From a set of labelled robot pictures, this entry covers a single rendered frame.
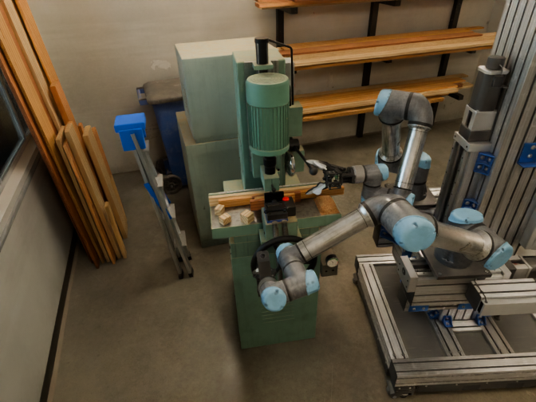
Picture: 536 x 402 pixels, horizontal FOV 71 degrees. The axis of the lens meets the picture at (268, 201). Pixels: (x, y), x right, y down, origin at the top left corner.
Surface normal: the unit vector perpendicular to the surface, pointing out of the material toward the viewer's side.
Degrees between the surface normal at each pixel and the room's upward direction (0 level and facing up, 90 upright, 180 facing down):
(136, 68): 90
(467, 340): 0
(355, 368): 0
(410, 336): 0
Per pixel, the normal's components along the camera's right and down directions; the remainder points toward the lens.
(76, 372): -0.02, -0.83
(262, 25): 0.29, 0.53
